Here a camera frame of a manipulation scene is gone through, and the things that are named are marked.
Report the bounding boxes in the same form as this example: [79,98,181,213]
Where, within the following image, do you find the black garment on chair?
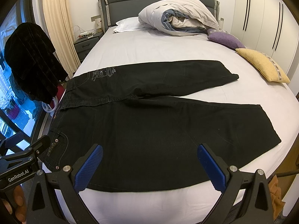
[4,22,68,104]

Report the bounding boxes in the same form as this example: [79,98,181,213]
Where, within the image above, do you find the rolled white duvet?
[138,0,219,36]

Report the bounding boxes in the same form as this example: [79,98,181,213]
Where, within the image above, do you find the left hand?
[1,185,27,223]

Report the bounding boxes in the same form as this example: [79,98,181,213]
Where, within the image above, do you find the white bed sheet mattress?
[41,25,299,224]

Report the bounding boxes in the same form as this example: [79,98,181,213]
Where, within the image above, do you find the black denim pants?
[41,60,281,192]

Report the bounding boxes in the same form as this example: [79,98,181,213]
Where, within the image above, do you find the large dark framed window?
[1,0,49,154]

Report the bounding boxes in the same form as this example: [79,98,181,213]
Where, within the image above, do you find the purple cushion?
[207,29,246,50]

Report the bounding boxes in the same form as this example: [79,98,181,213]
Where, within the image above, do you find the white pillow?
[113,17,154,33]

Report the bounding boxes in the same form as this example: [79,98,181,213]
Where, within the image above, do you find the dark grey nightstand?
[73,32,104,63]

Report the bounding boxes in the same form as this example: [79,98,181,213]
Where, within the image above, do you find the white wardrobe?
[231,0,298,73]

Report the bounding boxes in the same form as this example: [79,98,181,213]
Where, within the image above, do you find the yellow cushion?
[235,48,290,83]

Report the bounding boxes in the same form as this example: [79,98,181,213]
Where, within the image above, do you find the dark grey padded headboard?
[98,0,219,32]

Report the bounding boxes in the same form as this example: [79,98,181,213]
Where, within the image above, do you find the cream curtain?
[43,0,81,78]

